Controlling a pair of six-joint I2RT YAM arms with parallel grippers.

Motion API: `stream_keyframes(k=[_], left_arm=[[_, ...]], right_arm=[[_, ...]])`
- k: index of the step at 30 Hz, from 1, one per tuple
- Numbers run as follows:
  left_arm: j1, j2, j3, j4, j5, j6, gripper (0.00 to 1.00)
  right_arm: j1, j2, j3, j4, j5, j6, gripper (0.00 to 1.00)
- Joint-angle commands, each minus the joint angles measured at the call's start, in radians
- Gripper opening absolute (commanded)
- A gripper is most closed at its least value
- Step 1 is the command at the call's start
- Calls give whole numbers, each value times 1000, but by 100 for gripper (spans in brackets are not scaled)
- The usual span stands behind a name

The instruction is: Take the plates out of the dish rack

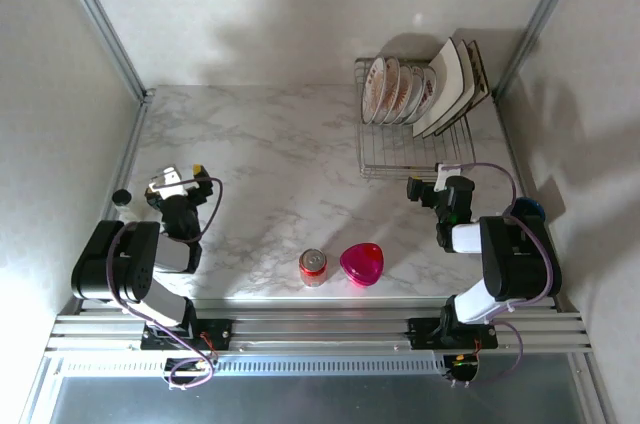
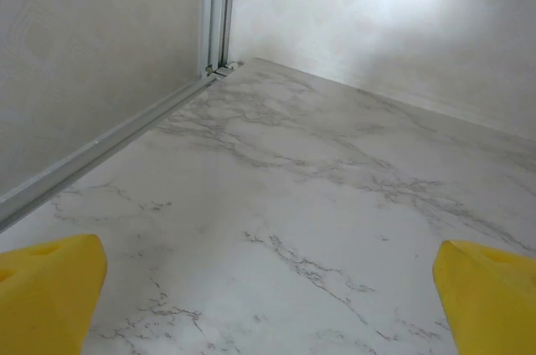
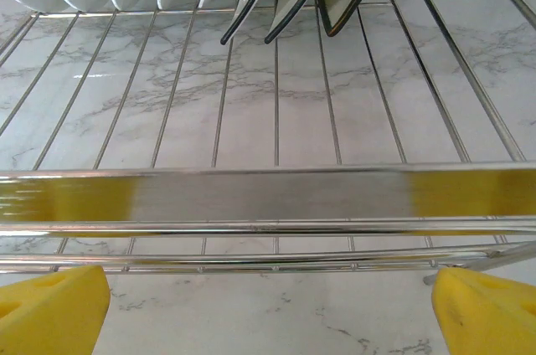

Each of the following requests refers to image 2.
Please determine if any aluminium side rail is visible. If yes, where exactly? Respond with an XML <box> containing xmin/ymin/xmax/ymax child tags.
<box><xmin>0</xmin><ymin>74</ymin><xmax>221</xmax><ymax>234</ymax></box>

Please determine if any aluminium frame post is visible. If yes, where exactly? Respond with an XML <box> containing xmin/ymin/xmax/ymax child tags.
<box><xmin>196</xmin><ymin>0</ymin><xmax>244</xmax><ymax>79</ymax></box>

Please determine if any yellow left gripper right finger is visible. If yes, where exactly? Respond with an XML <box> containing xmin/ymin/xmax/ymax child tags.
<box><xmin>433</xmin><ymin>239</ymin><xmax>536</xmax><ymax>355</ymax></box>

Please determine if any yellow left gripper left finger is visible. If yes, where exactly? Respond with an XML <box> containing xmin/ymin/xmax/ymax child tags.
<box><xmin>0</xmin><ymin>234</ymin><xmax>109</xmax><ymax>355</ymax></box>

